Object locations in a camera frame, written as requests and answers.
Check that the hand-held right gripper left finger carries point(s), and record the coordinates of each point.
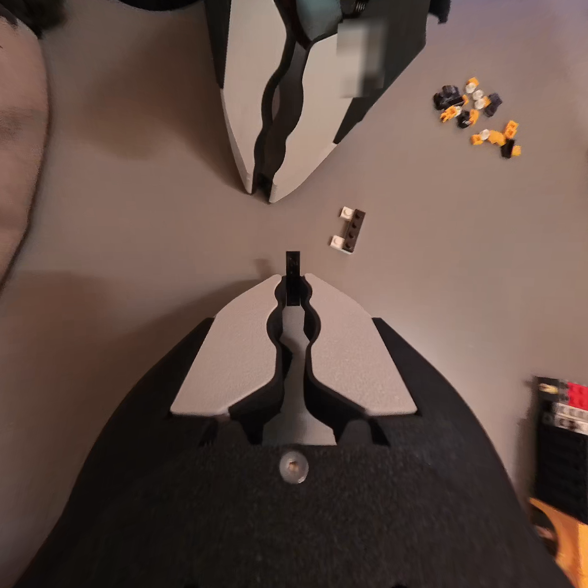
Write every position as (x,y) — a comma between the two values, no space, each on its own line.
(239,358)

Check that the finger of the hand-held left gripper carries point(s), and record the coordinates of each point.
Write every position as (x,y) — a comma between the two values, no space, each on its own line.
(248,82)
(321,110)

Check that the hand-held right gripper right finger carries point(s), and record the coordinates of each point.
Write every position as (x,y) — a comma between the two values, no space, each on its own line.
(358,363)

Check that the beige sweatshirt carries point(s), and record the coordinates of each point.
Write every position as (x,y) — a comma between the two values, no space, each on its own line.
(20,160)

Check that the pile of loose lego parts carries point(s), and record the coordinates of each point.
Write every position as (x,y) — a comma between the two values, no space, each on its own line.
(477,115)

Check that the orange and black lego car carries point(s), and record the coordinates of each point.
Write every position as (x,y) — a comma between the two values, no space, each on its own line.
(560,459)

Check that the black and white lego assembly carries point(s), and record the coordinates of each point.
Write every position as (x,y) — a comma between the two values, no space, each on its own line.
(351,232)

